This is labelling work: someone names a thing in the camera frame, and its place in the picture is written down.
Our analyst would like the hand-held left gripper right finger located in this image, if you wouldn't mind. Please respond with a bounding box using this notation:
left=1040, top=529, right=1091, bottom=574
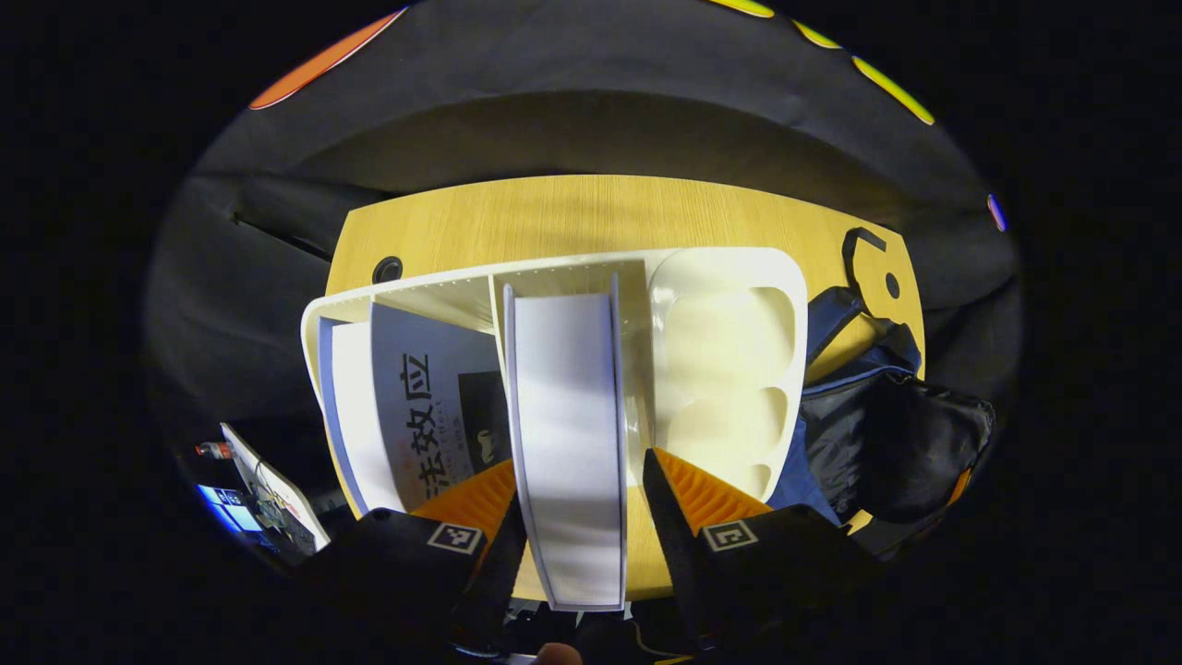
left=642, top=448, right=878, bottom=647

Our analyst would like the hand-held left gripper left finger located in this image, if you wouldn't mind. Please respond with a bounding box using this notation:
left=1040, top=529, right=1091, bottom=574
left=305, top=459, right=529, bottom=649

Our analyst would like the blue schoolbag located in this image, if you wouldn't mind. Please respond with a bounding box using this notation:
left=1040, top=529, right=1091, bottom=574
left=768, top=226, right=996, bottom=560

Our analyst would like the white book grey patterned spine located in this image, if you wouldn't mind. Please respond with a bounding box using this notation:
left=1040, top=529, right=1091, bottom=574
left=501, top=271, right=629, bottom=612

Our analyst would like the lilac book with dark figure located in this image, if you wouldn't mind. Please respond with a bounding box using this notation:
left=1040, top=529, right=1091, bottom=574
left=317, top=303, right=514, bottom=515

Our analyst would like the cream plastic bookshelf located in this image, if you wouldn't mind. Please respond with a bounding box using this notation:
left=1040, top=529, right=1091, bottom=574
left=301, top=247, right=809, bottom=518

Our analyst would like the white side desk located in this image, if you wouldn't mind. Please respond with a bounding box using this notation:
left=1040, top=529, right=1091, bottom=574
left=222, top=423, right=331, bottom=555

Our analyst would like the computer monitor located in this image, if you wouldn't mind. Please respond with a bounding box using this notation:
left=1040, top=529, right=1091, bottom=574
left=197, top=484, right=269, bottom=537

